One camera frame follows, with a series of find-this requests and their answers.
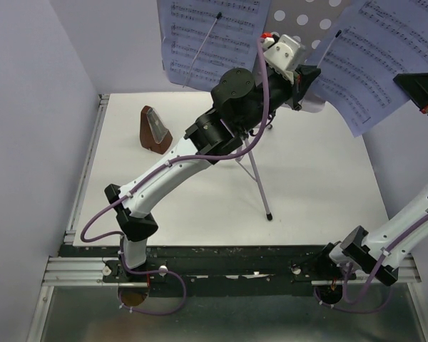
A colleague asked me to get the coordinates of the lilac sheet music page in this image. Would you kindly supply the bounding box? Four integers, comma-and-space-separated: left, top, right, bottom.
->
157, 0, 271, 92
307, 1, 428, 137

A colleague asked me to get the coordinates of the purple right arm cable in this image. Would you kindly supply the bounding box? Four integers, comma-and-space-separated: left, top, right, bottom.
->
313, 204, 428, 314

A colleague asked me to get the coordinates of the lilac perforated music stand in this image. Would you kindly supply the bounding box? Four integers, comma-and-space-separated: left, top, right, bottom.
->
156, 0, 354, 222

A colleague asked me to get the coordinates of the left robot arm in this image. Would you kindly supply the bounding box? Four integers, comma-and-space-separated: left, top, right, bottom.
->
105, 65, 321, 281

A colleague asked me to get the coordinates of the brown wooden metronome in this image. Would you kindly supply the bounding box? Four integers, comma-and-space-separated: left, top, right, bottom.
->
139, 105, 173, 155

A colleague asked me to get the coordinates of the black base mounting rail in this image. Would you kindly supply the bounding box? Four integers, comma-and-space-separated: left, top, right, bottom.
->
103, 245, 343, 304

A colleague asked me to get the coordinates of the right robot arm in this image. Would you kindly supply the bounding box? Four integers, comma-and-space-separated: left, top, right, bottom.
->
314, 73, 428, 286

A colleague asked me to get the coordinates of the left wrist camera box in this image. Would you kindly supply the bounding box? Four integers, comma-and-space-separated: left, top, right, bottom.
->
260, 33, 306, 83

